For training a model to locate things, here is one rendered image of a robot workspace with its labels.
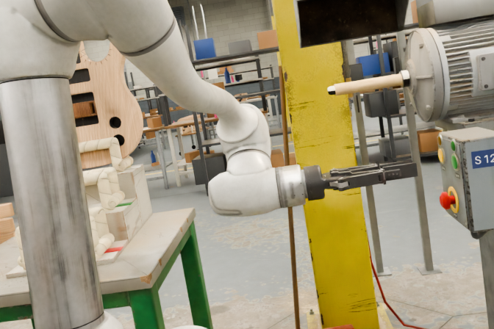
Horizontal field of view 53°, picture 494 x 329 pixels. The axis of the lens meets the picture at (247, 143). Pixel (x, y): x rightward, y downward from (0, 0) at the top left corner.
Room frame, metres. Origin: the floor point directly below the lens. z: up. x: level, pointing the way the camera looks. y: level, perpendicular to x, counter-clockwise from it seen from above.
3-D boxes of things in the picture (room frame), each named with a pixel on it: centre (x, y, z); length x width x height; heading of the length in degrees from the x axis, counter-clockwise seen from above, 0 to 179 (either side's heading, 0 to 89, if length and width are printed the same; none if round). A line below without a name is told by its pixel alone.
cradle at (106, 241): (1.23, 0.41, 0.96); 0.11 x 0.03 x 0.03; 179
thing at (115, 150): (1.51, 0.40, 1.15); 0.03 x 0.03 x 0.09
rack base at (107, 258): (1.24, 0.50, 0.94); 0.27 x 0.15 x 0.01; 89
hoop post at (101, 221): (1.27, 0.41, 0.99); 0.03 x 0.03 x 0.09
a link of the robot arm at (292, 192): (1.06, -0.08, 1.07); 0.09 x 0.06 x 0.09; 175
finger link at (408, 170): (1.02, -0.31, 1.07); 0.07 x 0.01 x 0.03; 85
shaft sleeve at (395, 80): (1.35, -0.35, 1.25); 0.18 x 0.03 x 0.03; 85
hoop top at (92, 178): (1.35, 0.50, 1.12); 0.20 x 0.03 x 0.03; 88
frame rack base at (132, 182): (1.55, 0.49, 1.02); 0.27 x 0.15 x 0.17; 89
